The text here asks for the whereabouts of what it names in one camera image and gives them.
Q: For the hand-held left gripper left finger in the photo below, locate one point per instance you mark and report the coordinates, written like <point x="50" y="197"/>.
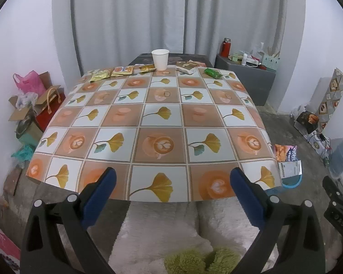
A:
<point x="101" y="191"/>

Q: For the yellow popcorn packet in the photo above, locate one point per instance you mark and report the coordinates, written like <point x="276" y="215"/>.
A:
<point x="147" y="68"/>

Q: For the patterned tablecloth roll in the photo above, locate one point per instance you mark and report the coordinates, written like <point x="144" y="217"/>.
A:
<point x="333" y="97"/>

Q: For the small white bottle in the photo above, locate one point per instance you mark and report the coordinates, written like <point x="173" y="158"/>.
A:
<point x="245" y="58"/>

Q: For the green tissue box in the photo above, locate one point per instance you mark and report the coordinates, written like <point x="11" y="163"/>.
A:
<point x="270" y="62"/>

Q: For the red gift bag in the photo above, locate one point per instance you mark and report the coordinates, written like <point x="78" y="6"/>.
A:
<point x="45" y="118"/>

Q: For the white plastic bag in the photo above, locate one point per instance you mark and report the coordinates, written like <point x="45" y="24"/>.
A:
<point x="25" y="100"/>

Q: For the white patterned box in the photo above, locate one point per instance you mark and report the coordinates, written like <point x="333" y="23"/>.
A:
<point x="317" y="142"/>

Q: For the printed cardboard box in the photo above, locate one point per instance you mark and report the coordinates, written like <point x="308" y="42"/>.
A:
<point x="307" y="120"/>

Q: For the small green container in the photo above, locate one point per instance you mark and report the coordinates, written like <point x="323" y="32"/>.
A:
<point x="235" y="57"/>

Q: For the pink snack bag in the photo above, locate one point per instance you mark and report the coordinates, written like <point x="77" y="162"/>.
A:
<point x="285" y="152"/>

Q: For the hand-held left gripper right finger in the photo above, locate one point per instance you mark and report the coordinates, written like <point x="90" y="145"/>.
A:
<point x="245" y="194"/>

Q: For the red thermos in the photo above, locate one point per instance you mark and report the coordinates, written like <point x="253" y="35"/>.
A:
<point x="225" y="48"/>

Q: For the gold snack packet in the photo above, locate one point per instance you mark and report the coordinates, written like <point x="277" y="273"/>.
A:
<point x="190" y="69"/>

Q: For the blue plastic wastebasket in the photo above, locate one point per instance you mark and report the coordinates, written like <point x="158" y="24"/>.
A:
<point x="291" y="182"/>

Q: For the grey cabinet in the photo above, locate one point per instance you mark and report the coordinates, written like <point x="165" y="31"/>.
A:
<point x="245" y="82"/>

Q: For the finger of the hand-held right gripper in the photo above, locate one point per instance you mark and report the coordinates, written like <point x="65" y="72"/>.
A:
<point x="336" y="205"/>

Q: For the teal plastic bag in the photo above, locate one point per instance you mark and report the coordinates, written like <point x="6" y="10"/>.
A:
<point x="24" y="152"/>

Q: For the orange and white snack packet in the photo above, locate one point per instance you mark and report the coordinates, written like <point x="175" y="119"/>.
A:
<point x="123" y="70"/>

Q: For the translucent plastic bag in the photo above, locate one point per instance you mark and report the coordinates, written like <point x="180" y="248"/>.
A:
<point x="258" y="50"/>

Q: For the white tray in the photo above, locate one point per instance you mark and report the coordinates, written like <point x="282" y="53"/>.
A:
<point x="253" y="62"/>

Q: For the dark metal pot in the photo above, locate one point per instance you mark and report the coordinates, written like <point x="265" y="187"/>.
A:
<point x="24" y="125"/>

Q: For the yellow snack packet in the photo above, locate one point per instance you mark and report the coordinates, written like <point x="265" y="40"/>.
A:
<point x="100" y="75"/>

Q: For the pink plastic bag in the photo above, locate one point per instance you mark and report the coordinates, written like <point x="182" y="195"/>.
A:
<point x="30" y="83"/>

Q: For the open cardboard box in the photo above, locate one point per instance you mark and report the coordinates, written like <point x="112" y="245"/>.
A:
<point x="18" y="112"/>

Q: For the white paper cup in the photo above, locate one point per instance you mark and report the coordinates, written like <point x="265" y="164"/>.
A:
<point x="160" y="60"/>

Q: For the small green snack packet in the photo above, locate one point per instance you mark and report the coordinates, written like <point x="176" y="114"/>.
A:
<point x="213" y="72"/>

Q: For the white curtain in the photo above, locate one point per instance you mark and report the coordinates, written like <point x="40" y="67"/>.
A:
<point x="160" y="14"/>

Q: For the brown flat box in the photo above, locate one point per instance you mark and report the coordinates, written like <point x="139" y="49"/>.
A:
<point x="13" y="178"/>

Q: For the ginkgo patterned tablecloth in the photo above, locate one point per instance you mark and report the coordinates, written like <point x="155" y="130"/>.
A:
<point x="163" y="125"/>

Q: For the pink patterned bag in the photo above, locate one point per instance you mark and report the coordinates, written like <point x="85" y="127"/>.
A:
<point x="1" y="242"/>

